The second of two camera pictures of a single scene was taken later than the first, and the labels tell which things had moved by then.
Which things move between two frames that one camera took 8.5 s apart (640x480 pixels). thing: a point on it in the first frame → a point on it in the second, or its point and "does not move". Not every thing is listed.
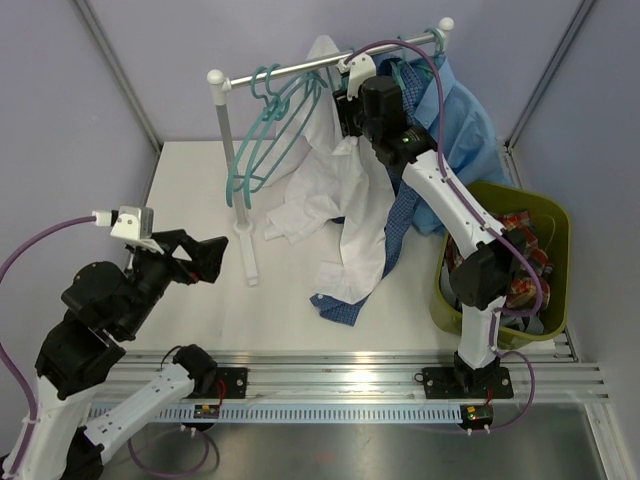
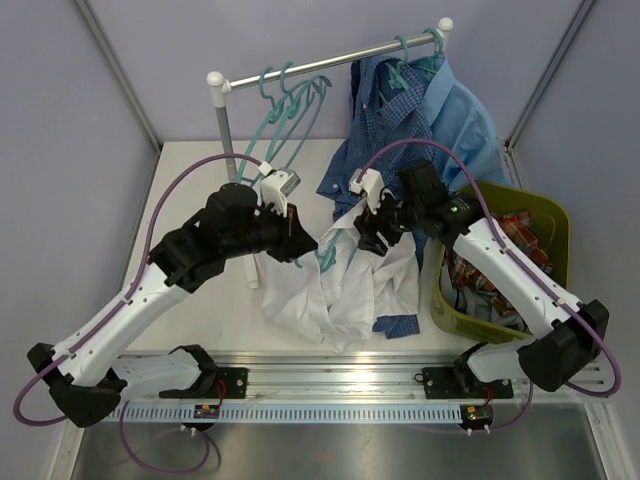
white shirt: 334,172 → 333,293
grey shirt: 529,323 does not move
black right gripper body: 351,115 → 390,214
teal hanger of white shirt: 344,81 → 332,259
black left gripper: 207,256 → 295,240
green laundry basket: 550,220 does not move
